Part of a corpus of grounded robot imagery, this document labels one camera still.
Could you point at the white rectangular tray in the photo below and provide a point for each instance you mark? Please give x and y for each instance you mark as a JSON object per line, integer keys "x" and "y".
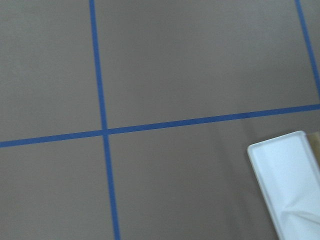
{"x": 288, "y": 175}

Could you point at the wooden chopstick on tray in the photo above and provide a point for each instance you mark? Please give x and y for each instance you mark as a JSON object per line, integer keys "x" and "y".
{"x": 314, "y": 141}

